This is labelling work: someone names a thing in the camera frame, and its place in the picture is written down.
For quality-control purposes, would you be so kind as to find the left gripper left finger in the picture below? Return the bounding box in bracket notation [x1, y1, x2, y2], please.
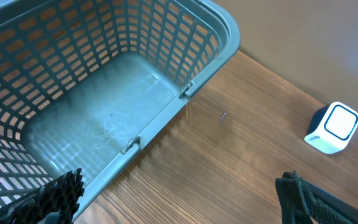
[0, 168, 85, 224]

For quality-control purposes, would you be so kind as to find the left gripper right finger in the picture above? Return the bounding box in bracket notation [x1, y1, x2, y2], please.
[275, 171, 358, 224]

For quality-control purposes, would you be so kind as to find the white barcode scanner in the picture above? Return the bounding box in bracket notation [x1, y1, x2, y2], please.
[304, 101, 358, 154]

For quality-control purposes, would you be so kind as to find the grey plastic mesh basket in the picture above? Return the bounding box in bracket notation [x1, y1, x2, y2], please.
[0, 0, 241, 221]

